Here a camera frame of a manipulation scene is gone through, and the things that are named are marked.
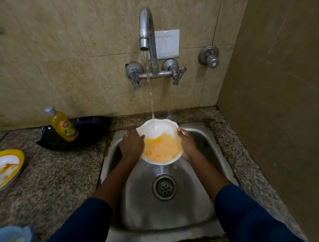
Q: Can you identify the person's left hand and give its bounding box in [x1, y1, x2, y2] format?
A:
[119, 129, 146, 163]

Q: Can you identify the person's right hand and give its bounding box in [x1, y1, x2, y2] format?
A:
[176, 127, 200, 163]

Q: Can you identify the white scalloped bowl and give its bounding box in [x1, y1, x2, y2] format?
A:
[136, 118, 183, 166]

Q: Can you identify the yellow rimmed plate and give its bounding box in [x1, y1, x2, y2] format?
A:
[0, 149, 25, 191]

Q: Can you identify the blue plastic bowl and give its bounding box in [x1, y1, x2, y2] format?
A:
[0, 225, 33, 242]

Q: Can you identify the person's left forearm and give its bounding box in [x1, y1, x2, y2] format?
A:
[47, 157, 141, 242]

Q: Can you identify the person's right forearm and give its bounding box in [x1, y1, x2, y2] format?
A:
[192, 154, 306, 242]

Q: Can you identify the yellow dish soap bottle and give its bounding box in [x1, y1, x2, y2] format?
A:
[44, 107, 79, 142]

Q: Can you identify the black leaf-shaped tray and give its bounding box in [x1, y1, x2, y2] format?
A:
[36, 115, 113, 152]

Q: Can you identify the steel sink drain strainer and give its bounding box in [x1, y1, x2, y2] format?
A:
[152, 174, 178, 201]

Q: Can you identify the stainless steel sink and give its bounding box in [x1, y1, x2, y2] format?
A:
[98, 121, 240, 242]

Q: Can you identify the steel wall valve knob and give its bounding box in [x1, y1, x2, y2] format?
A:
[198, 46, 220, 69]

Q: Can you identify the white switch plate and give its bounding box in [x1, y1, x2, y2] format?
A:
[149, 29, 180, 60]

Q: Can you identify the steel wall faucet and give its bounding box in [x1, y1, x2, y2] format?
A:
[125, 7, 187, 90]

